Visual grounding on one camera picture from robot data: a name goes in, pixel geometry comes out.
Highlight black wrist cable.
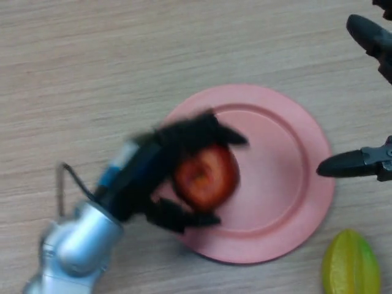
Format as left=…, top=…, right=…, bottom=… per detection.
left=56, top=162, right=99, bottom=218

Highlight pink round plate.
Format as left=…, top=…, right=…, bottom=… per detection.
left=156, top=84, right=335, bottom=265

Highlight yellow green starfruit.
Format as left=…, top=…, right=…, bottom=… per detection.
left=321, top=228, right=382, bottom=294

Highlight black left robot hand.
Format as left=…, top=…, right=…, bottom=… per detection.
left=94, top=109, right=249, bottom=234

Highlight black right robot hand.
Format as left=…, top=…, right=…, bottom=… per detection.
left=315, top=0, right=392, bottom=183

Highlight red apple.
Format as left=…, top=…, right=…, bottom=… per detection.
left=173, top=143, right=240, bottom=211

